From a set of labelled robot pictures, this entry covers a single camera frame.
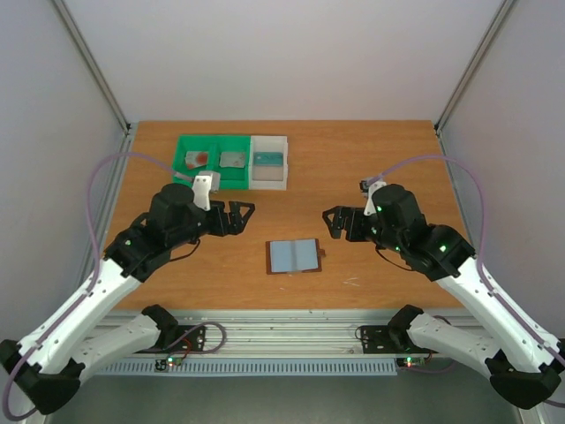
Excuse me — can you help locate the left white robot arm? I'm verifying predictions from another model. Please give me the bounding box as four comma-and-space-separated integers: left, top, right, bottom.
1, 183, 255, 421

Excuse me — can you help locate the green two-compartment bin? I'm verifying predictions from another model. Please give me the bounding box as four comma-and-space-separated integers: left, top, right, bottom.
172, 134, 251, 190

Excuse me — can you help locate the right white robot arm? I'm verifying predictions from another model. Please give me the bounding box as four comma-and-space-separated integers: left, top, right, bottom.
322, 182, 564, 410

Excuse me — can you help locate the brown leather card holder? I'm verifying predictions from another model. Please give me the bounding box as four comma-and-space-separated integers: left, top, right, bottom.
266, 238, 326, 275

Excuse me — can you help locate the left green circuit board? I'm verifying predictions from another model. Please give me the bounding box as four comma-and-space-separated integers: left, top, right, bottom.
154, 357, 184, 373

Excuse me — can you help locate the grey slotted cable duct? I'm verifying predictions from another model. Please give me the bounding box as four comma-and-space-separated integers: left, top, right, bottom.
98, 358, 397, 378

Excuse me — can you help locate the aluminium rail frame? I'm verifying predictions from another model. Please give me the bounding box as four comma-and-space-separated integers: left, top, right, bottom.
39, 308, 526, 359

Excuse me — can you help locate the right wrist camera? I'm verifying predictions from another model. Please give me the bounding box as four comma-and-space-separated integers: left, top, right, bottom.
360, 178, 387, 216

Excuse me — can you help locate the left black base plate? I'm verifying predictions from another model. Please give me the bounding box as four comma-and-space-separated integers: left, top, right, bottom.
140, 325, 206, 354

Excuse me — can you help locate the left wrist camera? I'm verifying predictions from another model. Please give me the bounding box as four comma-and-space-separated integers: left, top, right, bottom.
192, 170, 221, 211

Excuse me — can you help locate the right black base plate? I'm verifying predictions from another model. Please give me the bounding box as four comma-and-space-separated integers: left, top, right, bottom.
355, 325, 431, 356

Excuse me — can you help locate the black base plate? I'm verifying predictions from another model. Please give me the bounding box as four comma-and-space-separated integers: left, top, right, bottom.
140, 325, 206, 354
355, 325, 431, 356

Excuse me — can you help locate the green circuit board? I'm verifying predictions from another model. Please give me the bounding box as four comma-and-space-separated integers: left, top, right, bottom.
154, 357, 184, 373
396, 356, 429, 369

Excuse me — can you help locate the teal card in bin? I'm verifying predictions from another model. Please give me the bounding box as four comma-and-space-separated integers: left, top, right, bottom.
253, 151, 284, 167

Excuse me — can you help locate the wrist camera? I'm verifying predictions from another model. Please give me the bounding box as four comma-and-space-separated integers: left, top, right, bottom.
360, 178, 387, 216
192, 170, 221, 211

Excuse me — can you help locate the right green circuit board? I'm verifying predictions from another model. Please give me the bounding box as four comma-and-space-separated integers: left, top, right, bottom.
396, 356, 429, 369

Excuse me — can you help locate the white translucent bin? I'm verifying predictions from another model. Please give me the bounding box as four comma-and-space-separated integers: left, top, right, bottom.
248, 135, 289, 191

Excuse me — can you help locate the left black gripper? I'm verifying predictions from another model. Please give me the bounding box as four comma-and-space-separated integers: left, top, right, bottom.
169, 200, 256, 249

